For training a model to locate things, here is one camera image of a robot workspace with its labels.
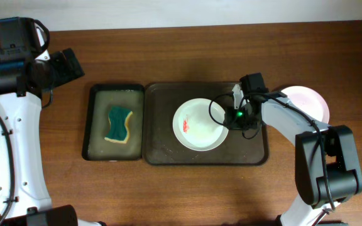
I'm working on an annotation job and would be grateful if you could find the black water tray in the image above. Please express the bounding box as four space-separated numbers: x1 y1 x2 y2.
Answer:
82 84 145 161

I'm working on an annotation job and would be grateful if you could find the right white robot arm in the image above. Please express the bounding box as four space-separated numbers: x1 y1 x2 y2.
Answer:
82 73 362 225

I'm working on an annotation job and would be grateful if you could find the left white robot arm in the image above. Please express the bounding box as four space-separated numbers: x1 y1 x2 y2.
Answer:
0 48 89 225

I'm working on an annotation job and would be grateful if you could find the green yellow sponge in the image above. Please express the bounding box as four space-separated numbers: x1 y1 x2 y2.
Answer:
104 106 133 144

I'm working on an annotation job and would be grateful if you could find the white pink plate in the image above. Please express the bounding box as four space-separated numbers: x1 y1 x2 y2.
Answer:
281 86 330 123

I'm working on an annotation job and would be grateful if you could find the white cream plate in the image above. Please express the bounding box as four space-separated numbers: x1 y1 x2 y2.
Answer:
172 98 229 151

